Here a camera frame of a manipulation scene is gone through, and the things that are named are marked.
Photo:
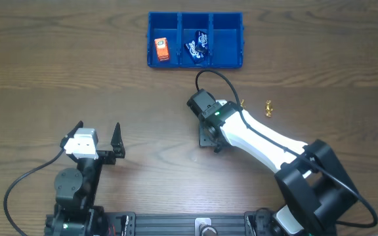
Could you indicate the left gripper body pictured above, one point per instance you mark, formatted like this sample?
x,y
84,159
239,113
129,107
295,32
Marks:
x,y
107,158

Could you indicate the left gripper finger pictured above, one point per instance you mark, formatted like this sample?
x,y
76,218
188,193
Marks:
x,y
117,144
74,130

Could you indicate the orange candy box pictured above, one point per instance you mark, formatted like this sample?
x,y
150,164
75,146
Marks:
x,y
161,49

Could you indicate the blue candy pack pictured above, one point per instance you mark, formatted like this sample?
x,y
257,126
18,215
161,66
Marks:
x,y
194,52
202,38

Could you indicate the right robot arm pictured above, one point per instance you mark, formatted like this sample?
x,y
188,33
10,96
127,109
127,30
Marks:
x,y
258,141

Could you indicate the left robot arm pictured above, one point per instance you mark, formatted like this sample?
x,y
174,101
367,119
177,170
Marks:
x,y
67,183

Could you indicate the gold wrapped candy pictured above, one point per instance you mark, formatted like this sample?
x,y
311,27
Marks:
x,y
268,109
243,104

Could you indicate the blue tray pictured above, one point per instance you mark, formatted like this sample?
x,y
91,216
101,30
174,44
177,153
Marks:
x,y
228,42

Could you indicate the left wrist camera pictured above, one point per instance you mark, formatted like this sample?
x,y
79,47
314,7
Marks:
x,y
82,144

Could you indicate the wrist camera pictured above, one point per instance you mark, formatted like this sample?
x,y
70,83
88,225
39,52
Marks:
x,y
82,144
221,102

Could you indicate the mounting rail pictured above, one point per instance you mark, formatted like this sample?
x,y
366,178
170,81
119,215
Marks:
x,y
169,224

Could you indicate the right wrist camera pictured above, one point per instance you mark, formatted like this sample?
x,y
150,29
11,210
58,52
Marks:
x,y
221,102

